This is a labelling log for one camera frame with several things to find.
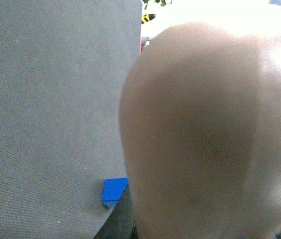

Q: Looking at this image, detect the blue plastic jug part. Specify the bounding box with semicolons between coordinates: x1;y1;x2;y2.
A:
101;178;128;209

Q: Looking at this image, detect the potted green plant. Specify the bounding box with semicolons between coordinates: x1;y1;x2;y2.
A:
140;0;173;10

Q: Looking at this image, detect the beige plastic dustpan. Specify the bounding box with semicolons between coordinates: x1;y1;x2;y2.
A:
120;9;281;239

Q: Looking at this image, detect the black yellow traffic cone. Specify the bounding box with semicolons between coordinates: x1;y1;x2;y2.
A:
141;13;156;24

